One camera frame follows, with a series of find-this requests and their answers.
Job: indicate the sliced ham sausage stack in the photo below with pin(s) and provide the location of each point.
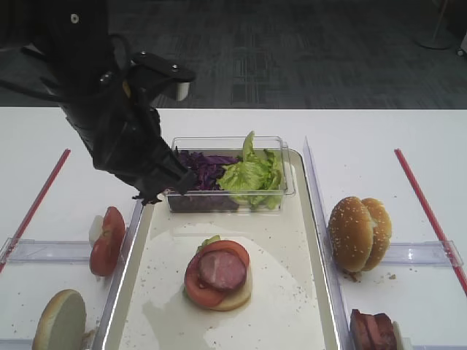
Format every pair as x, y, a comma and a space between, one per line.
372, 332

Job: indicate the clear plastic salad container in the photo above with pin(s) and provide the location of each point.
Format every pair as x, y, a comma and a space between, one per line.
232, 146

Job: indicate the ham slice on burger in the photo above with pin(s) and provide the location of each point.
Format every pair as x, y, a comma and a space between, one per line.
222, 270

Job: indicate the clear left divider wall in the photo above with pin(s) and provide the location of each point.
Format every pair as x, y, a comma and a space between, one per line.
120, 255

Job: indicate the green lettuce leaves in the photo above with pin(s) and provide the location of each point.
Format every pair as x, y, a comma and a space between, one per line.
248, 179

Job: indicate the grey stand base background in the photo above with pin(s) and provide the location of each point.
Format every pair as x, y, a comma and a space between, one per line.
438, 39

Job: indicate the sesame bun top outer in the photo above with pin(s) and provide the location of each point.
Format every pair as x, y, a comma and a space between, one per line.
351, 234

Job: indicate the left red rail strip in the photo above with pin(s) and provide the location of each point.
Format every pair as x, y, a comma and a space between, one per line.
33, 211

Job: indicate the shredded purple cabbage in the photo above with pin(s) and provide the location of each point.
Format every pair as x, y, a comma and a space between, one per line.
208, 169

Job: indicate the right red rail strip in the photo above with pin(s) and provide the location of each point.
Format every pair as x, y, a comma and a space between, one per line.
430, 215

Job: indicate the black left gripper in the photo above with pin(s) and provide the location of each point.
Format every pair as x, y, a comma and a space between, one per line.
121, 130

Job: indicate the clear pusher track near buns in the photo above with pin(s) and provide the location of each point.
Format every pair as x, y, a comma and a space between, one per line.
429, 253

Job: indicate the sesame bun top inner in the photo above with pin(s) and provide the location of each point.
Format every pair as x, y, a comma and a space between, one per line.
382, 230

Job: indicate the red rail strip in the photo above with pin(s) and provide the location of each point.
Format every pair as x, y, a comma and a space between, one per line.
430, 215
33, 211

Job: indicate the standing tomato slices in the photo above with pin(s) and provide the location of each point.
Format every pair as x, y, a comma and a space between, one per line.
106, 250

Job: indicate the white metal tray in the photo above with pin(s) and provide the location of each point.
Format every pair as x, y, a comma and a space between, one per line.
288, 307

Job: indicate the clear left pusher track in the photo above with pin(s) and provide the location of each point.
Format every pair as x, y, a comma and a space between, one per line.
34, 251

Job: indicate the standing bun bottom half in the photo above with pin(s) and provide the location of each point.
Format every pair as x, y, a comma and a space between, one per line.
62, 322

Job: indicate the white pusher behind tomato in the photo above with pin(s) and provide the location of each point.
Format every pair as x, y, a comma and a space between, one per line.
95, 229

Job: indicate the tomato slice on burger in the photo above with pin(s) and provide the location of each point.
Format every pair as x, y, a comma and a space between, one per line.
228, 246

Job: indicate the sesame bun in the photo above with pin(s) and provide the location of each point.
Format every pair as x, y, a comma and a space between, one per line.
351, 234
382, 230

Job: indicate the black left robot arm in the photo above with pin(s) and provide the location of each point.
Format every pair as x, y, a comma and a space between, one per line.
71, 41

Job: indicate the white pusher behind meat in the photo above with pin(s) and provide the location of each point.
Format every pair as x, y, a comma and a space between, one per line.
402, 343

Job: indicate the bun bottom on tray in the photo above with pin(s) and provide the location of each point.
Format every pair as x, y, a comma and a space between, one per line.
231, 299

